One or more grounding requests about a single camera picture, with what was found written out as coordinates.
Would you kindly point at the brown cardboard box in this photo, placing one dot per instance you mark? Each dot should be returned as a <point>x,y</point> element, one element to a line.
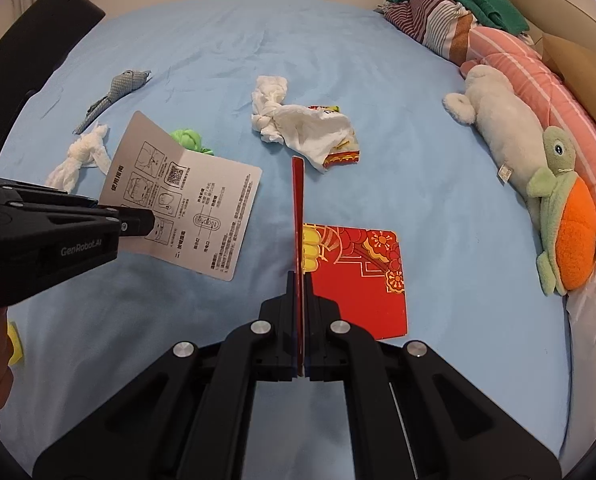
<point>582,70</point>

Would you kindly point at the small yellow object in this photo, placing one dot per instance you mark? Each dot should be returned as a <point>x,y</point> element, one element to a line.
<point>15,345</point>

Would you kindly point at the striped blanket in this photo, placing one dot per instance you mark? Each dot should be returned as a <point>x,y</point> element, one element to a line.
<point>427,15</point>

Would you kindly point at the beige bed headboard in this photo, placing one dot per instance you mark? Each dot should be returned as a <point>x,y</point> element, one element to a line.
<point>552,5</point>

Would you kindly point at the grey knotted cloth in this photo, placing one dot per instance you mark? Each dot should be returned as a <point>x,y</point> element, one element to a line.
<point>123,83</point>

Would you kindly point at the large white knotted cloth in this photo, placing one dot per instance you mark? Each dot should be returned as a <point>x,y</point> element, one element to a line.
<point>303,127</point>

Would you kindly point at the yellow red snack wrapper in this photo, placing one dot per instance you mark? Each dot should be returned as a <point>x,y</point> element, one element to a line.
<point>345,156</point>

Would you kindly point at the pink striped pillow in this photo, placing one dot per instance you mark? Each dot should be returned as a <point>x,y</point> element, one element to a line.
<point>522,62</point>

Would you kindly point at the white instruction leaflet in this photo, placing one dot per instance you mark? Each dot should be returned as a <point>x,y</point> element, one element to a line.
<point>213,195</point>

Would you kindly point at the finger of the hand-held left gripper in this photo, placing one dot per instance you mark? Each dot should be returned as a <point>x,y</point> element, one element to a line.
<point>135,223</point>
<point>48,195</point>

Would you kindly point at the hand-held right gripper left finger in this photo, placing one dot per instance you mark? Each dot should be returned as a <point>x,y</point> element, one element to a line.
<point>282,321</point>

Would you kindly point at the red printed paper envelope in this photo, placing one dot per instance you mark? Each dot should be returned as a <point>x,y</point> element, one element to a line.
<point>362,290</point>

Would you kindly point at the green orange turtle plush toy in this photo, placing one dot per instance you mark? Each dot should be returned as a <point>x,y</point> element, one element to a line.
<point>572,240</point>

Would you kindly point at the green towel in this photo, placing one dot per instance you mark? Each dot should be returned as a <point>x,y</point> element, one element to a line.
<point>482,0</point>

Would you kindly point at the white seal plush toy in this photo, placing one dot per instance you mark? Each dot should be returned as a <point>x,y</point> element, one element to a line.
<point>502,120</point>

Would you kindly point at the green small toy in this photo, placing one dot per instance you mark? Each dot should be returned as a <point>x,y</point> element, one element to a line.
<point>185,139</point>

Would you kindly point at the small white knotted cloth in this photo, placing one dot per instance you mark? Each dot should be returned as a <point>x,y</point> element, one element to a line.
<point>78,157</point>

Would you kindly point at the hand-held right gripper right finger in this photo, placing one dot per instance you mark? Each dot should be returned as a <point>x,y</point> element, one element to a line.
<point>321,321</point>

